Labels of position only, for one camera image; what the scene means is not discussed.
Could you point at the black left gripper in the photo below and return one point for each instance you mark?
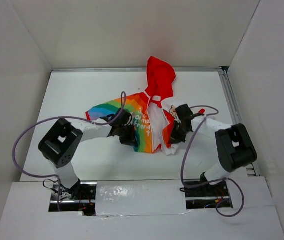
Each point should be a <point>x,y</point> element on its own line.
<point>130,139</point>

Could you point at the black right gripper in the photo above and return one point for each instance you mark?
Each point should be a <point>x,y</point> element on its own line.
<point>175,138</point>

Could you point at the rainbow white red kids jacket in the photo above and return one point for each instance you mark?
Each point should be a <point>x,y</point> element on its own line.
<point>152,122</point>

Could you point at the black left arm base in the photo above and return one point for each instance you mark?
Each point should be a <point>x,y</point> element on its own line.
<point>80,198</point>

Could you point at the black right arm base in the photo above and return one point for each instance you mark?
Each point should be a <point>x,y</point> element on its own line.
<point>207,196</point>

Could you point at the silver taped front panel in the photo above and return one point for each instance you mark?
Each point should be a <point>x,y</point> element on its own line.
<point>139,198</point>

